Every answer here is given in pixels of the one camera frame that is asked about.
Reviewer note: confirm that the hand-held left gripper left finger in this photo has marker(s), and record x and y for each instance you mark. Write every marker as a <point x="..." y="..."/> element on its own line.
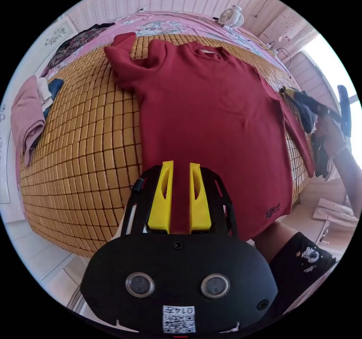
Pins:
<point x="160" y="203"/>

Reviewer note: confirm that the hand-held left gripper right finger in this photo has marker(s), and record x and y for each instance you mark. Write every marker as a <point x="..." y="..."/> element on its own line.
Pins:
<point x="199" y="206"/>

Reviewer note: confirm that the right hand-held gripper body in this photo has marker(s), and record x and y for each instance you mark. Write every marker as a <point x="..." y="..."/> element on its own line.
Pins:
<point x="316" y="106"/>

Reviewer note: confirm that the red long sleeve shirt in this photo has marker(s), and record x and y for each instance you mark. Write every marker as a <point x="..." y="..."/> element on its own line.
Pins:
<point x="212" y="113"/>

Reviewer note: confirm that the person's right forearm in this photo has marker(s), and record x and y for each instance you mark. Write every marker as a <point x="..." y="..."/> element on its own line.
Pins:
<point x="349" y="175"/>

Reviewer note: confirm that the person's right hand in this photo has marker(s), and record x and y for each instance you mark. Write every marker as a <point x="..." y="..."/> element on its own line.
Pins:
<point x="331" y="132"/>

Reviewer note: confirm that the window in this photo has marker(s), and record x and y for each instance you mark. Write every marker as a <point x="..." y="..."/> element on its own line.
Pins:
<point x="325" y="65"/>

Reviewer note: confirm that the pile of clothes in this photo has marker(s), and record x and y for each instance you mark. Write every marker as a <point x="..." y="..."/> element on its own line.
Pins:
<point x="75" y="45"/>
<point x="26" y="113"/>
<point x="322" y="158"/>

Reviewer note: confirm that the bed with woven mat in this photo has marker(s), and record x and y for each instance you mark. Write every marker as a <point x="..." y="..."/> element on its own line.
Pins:
<point x="84" y="147"/>

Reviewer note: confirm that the white fan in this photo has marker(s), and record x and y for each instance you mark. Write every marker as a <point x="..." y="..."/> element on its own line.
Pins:
<point x="232" y="17"/>

